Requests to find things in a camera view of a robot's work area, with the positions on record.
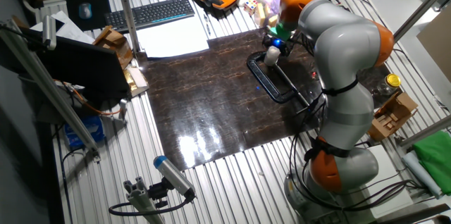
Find black computer keyboard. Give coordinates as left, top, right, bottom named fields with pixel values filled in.
left=104, top=0, right=196, bottom=35

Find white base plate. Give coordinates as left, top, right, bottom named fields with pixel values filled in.
left=364, top=144, right=414, bottom=218

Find black metal C-clamp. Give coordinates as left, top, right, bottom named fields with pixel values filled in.
left=246, top=51, right=311, bottom=108

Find small clear jar white contents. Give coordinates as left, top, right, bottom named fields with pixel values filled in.
left=263, top=53, right=281, bottom=67

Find long aluminium frame strut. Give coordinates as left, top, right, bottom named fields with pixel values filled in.
left=0, top=19, right=102, bottom=163

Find glass jar gold lid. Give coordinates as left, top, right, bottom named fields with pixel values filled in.
left=376, top=73, right=402, bottom=97

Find thick black cable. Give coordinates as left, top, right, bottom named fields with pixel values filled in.
left=338, top=178, right=427, bottom=214

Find silver camera blue cap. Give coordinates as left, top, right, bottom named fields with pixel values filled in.
left=153, top=155, right=197, bottom=199

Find blue tissue pack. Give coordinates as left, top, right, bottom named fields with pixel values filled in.
left=63, top=115, right=106, bottom=149

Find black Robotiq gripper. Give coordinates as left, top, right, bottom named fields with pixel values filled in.
left=261, top=35, right=293, bottom=58

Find gold foil box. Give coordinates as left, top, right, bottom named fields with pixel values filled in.
left=123, top=66, right=150, bottom=97

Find green cloth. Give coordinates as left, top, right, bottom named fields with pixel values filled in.
left=412, top=130, right=451, bottom=196

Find black mouse pad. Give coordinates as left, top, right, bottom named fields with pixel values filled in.
left=66, top=0, right=113, bottom=32

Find large white paper sheet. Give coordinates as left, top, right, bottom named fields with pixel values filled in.
left=135, top=14, right=210, bottom=58

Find pale blue roll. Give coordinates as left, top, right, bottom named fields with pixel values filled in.
left=401, top=150, right=443, bottom=199

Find small brown cardboard carton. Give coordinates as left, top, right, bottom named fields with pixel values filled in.
left=92, top=25, right=134, bottom=70

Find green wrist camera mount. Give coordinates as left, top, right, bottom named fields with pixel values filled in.
left=268, top=23, right=295, bottom=42

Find short aluminium profile post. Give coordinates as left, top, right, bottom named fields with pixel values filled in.
left=123, top=176, right=166, bottom=224

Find dark marble pattern mat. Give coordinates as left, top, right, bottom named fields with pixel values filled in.
left=140, top=8, right=402, bottom=172

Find loose white papers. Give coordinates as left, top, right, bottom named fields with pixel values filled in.
left=30, top=10, right=96, bottom=45

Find grey computer mouse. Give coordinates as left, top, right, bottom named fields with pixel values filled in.
left=78, top=2, right=93, bottom=20

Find orange cable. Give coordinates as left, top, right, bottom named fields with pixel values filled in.
left=52, top=78, right=123, bottom=116

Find black flat monitor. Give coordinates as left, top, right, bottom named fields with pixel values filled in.
left=0, top=26, right=132, bottom=102

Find plastic bag of sponges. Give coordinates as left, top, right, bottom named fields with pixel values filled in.
left=253, top=0, right=283, bottom=30

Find open brown cardboard box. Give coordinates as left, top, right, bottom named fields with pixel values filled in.
left=367, top=92, right=419, bottom=143

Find short diagonal aluminium bar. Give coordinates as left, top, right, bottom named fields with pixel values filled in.
left=397, top=114, right=451, bottom=149

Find silver camera on strut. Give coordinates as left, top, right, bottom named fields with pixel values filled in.
left=42, top=15, right=58, bottom=51

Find diagonal aluminium frame bar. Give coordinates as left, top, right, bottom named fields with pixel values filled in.
left=393, top=0, right=451, bottom=42

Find black camera cable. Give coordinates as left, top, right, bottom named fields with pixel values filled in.
left=108, top=191, right=195, bottom=217

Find tall aluminium frame pole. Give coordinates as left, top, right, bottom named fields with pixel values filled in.
left=112, top=0, right=142, bottom=54

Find Rubik's cube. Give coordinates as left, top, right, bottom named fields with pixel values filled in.
left=244, top=0, right=259, bottom=16

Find brown cardboard panel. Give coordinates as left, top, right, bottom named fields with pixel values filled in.
left=416, top=5, right=451, bottom=84

